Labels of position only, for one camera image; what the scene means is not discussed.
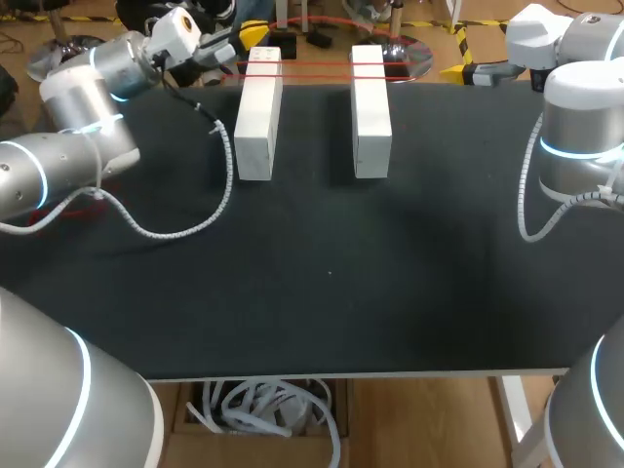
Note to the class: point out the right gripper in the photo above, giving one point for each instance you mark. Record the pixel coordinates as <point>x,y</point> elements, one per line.
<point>534,36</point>

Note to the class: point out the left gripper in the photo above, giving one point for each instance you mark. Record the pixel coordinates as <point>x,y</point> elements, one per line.
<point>170,34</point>

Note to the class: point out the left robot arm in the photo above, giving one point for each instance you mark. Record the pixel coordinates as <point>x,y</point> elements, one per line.
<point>73,102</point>

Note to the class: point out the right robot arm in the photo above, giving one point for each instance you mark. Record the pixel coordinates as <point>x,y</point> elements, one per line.
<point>580,122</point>

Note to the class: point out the red tape strip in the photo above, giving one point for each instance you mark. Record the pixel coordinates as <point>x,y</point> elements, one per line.
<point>317,18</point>

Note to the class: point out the chrome round stool base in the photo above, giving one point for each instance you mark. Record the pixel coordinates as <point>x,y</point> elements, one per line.
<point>53,58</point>
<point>414,56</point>

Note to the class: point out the white block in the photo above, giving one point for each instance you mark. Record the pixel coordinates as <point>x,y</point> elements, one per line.
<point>256,127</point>
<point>371,122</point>

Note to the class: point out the cardboard box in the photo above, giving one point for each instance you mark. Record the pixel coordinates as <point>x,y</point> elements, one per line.
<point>336,419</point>

